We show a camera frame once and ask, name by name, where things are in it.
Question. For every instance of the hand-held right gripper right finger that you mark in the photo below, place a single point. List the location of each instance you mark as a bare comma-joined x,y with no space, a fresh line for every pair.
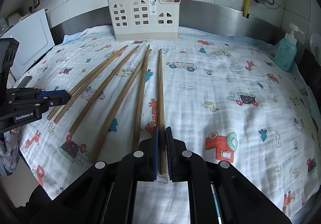
168,153

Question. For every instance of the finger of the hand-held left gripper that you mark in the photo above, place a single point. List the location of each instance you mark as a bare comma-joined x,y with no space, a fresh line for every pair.
54,93
55,103

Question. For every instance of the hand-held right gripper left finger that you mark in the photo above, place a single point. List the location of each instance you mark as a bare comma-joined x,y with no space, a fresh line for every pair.
155,153

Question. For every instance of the set of wooden chopsticks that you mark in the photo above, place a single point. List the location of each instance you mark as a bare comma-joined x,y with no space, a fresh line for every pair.
143,88

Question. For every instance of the cream plastic utensil holder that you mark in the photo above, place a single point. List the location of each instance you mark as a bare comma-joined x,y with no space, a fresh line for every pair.
128,13

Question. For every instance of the clear plastic bag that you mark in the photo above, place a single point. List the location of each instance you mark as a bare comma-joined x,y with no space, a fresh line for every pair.
2,27

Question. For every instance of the white plastic container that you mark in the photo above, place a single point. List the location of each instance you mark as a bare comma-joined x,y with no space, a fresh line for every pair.
15,17

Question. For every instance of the white cartoon printed cloth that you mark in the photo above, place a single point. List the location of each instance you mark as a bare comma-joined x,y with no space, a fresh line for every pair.
225,75

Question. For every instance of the teal pump soap bottle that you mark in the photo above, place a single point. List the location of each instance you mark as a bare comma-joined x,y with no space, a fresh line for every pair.
284,53

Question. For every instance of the white plastic ladle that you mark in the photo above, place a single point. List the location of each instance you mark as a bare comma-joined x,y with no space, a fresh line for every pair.
316,40

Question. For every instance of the black wall socket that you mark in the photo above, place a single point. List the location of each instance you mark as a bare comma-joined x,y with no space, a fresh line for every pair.
36,1

